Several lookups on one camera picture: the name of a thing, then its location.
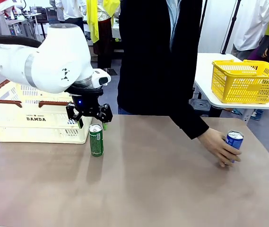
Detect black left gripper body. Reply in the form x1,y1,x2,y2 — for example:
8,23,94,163
65,87,103,117

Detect green drink can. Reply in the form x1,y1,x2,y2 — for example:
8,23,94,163
88,123,104,157

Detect blue Pocari Sweat can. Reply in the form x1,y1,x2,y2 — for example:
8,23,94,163
221,130,245,165

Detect person's left forearm black sleeve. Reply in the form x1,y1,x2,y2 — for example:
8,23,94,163
171,104,210,140

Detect yellow plastic shopping basket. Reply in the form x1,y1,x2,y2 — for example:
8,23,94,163
211,59,269,105

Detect person's left hand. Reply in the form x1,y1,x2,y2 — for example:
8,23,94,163
197,127,243,168

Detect person in black jacket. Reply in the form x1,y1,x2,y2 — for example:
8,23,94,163
117,0,203,119

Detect background person yellow scarf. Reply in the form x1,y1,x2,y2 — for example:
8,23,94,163
86,0,121,69

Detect background person white shirt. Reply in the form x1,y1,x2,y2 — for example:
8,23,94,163
231,0,269,60
55,0,85,26

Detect white side table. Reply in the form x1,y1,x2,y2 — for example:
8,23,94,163
192,52,269,123

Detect black tripod stand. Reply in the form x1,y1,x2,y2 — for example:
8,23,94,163
198,0,243,55

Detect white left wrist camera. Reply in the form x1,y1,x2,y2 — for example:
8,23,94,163
91,68,112,92

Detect cream shopping basket brown handles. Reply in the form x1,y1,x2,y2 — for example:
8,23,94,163
0,79,94,145

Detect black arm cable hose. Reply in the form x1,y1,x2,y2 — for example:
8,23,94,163
0,34,43,49

